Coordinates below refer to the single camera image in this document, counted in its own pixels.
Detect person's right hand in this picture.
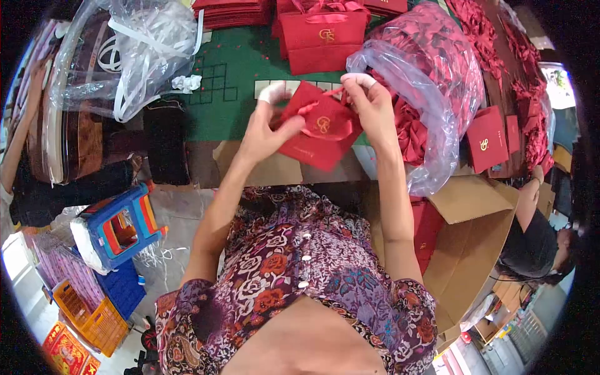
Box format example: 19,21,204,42
340,72,400,152

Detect person's left hand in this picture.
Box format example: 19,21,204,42
237,83,307,166

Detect person's left thumb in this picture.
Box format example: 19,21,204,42
274,115,307,147

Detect person's right thumb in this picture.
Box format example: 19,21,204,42
343,87,365,120

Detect person's right index finger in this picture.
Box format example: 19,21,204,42
340,72,378,93

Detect person's left index finger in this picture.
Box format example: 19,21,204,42
256,83,288,114

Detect small red gift bag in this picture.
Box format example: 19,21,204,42
277,81,364,172

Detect green cutting mat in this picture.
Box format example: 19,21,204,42
187,23,376,143

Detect flat cardboard sheet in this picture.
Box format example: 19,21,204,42
213,140,304,187

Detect standing red gift bag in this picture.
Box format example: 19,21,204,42
279,5,369,76

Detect clear bag of red ribbons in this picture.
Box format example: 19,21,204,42
346,1,486,198

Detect stack of flat red bags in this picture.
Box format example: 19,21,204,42
365,0,409,18
192,0,273,30

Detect crumpled white paper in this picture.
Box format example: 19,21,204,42
171,74,203,94

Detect clear bag of white ribbons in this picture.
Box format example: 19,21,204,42
47,0,205,124

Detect flat red paper bag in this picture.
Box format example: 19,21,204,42
466,105,510,174

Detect red bags inside carton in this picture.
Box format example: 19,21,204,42
410,199,444,276

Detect person's body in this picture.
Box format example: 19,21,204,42
155,185,439,375

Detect pile of red ribbon bows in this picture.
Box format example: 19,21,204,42
444,0,557,175

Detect narrow flat red bag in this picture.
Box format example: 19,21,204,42
505,115,521,155

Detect open cardboard box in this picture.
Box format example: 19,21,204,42
369,175,520,334

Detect blue plastic stool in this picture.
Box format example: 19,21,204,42
70,182,168,276

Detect blue plastic crate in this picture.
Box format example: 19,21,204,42
95,258,147,321

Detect stack of purple packets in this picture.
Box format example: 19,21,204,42
27,229,107,314

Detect orange plastic crate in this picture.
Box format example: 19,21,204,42
52,279,130,358

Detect red and yellow printed box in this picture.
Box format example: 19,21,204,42
42,321,102,375

